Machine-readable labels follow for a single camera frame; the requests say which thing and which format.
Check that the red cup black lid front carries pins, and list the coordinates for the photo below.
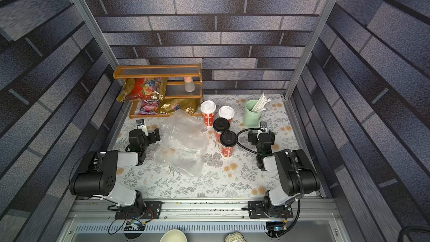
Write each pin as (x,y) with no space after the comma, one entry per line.
(228,143)

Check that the gold snack bag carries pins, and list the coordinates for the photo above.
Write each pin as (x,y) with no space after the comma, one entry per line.
(170,106)

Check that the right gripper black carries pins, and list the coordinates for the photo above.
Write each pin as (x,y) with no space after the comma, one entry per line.
(262,134)

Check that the green straw holder cup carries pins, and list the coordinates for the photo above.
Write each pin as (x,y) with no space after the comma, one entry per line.
(251,119)

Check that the orange two-tier shelf rack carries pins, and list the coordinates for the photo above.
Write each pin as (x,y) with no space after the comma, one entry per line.
(175,89)

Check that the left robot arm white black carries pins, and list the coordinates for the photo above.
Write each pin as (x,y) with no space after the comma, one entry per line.
(96,177)

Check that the clear plastic carrier bag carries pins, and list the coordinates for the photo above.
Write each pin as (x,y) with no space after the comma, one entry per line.
(183,144)

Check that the red cup white lid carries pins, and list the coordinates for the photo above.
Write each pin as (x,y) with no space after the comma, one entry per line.
(226,112)
(208,109)

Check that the red cup white lid rear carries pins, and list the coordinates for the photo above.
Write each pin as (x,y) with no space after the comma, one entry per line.
(208,109)

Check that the white wrapped straws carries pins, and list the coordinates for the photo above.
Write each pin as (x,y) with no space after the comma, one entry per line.
(260,104)

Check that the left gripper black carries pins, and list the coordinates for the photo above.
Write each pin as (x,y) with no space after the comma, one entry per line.
(152,136)

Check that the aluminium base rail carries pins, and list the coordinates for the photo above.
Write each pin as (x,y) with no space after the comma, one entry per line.
(202,216)

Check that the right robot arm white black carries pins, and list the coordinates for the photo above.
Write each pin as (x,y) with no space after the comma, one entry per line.
(297,177)

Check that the red cup white lid right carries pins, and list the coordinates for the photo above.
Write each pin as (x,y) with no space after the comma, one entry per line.
(226,112)

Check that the red cup black lid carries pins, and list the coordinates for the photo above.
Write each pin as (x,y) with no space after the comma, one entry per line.
(220,125)
(228,143)

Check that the patterned round object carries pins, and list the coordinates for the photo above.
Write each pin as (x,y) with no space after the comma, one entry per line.
(235,237)

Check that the red snack bag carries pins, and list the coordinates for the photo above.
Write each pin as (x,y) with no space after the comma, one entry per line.
(145,89)

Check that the small pink white bottle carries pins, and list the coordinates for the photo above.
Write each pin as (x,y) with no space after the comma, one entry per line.
(189,84)

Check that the colourful candy bag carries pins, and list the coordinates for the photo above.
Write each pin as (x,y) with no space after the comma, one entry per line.
(148,107)

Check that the white bowl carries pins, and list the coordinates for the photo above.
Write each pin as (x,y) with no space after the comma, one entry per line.
(174,236)

